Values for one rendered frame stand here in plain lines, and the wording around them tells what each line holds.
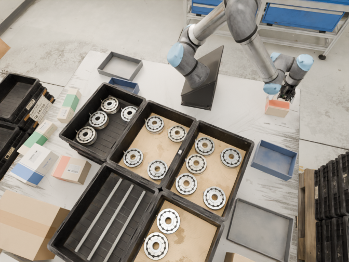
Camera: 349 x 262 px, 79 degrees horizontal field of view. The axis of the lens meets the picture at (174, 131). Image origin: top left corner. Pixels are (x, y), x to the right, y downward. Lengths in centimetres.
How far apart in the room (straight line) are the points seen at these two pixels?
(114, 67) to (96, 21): 191
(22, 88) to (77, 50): 115
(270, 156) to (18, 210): 130
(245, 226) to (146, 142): 65
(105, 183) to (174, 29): 246
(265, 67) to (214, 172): 54
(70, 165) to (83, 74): 75
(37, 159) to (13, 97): 95
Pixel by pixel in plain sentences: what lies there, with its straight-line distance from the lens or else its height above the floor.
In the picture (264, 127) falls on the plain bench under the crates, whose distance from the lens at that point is 142.
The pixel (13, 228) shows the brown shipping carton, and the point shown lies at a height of 86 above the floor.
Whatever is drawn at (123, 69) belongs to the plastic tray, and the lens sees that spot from 170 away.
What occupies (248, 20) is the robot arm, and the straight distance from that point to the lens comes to 92.
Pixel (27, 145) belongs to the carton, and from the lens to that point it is 152.
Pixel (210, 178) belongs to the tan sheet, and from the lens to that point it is 108.
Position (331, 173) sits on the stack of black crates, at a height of 38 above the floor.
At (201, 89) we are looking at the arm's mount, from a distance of 127.
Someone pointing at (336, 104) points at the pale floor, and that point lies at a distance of 276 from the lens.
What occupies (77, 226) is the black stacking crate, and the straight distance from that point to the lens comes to 114.
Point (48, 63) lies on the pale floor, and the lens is 321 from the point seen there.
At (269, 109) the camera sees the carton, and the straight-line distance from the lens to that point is 143.
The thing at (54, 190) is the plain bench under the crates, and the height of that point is 70.
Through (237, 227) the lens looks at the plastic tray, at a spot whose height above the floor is 70.
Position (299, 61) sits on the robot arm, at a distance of 122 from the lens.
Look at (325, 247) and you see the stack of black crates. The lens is 183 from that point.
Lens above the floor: 186
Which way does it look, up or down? 61 degrees down
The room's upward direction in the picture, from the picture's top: 5 degrees counter-clockwise
